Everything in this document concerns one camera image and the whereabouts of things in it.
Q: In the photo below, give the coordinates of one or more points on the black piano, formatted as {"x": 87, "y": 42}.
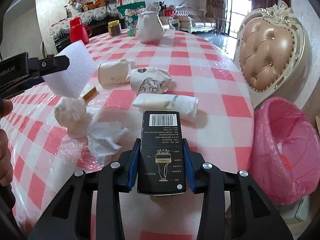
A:
{"x": 100, "y": 26}

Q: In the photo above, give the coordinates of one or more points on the ornate pink sofa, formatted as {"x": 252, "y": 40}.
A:
{"x": 197, "y": 20}

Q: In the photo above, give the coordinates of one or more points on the white floral teapot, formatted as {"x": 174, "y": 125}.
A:
{"x": 150, "y": 27}

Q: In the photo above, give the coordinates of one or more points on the brown jar yellow lid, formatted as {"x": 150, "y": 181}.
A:
{"x": 115, "y": 30}

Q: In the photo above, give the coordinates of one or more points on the red gift boxes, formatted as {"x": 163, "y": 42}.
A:
{"x": 170, "y": 13}

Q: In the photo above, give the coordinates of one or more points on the small yellow box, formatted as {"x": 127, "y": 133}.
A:
{"x": 89, "y": 92}

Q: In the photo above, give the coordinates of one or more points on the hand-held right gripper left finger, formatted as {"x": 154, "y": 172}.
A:
{"x": 132, "y": 170}

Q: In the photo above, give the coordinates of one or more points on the person's left hand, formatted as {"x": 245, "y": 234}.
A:
{"x": 5, "y": 160}

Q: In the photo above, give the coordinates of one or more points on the woven yellow basket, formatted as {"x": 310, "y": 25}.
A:
{"x": 101, "y": 3}

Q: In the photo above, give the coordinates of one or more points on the paper cup black ornament print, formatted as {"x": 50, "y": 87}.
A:
{"x": 147, "y": 82}

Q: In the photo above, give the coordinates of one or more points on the white crumpled tissue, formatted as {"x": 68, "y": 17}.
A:
{"x": 102, "y": 140}

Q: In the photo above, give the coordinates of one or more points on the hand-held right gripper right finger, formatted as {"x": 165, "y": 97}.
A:
{"x": 190, "y": 172}

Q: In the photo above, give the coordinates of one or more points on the red yellow gift basket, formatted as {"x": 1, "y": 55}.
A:
{"x": 89, "y": 6}

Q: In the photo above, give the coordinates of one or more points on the red thermos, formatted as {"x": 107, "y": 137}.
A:
{"x": 78, "y": 35}

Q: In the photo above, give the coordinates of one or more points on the cream crumpled tissue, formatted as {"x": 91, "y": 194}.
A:
{"x": 70, "y": 115}

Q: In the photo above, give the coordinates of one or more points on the vase of pink flowers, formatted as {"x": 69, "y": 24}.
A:
{"x": 78, "y": 0}

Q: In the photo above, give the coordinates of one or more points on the brown patterned curtain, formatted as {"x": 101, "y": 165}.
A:
{"x": 265, "y": 1}
{"x": 215, "y": 0}

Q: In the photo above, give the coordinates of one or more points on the floral lace piano cloth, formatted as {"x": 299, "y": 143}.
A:
{"x": 100, "y": 12}

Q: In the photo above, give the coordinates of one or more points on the white plastic box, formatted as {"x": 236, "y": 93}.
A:
{"x": 297, "y": 210}

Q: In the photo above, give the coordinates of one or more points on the pink lined trash bin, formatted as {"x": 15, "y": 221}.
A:
{"x": 282, "y": 142}

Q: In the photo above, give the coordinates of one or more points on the green snack bag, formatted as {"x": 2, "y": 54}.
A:
{"x": 130, "y": 17}

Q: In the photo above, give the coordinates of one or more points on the white foam block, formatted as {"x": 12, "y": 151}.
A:
{"x": 75, "y": 72}

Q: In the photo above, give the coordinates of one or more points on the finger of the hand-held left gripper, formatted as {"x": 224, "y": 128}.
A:
{"x": 50, "y": 63}
{"x": 22, "y": 86}

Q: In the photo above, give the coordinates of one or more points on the balcony glass door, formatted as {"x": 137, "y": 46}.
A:
{"x": 238, "y": 12}

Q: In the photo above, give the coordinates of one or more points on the paper cup gold print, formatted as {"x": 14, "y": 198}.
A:
{"x": 112, "y": 72}

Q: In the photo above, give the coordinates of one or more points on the black printed box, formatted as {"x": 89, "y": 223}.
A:
{"x": 162, "y": 155}

